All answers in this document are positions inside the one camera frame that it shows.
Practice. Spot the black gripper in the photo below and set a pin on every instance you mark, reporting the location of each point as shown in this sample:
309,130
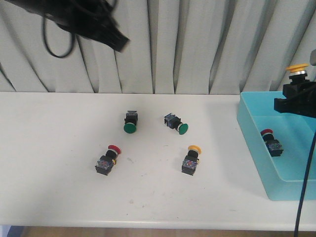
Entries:
91,19
299,99

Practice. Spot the yellow push button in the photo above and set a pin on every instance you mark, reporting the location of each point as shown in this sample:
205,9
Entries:
191,160
297,73

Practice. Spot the red push button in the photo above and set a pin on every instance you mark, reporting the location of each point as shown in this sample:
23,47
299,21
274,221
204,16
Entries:
107,161
273,145

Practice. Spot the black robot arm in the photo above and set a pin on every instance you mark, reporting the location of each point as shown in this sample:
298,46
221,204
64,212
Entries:
38,7

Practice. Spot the light blue plastic box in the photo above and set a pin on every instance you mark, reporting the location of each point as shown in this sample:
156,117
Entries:
282,176

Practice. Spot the white pleated curtain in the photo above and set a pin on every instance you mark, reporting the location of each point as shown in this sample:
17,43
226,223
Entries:
175,47

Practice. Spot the left green push button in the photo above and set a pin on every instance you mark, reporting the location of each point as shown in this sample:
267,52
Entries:
130,122

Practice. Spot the green push button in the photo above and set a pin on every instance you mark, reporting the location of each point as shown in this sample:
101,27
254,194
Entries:
174,122
130,122

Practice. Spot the right green push button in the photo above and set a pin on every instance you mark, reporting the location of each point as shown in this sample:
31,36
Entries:
174,122

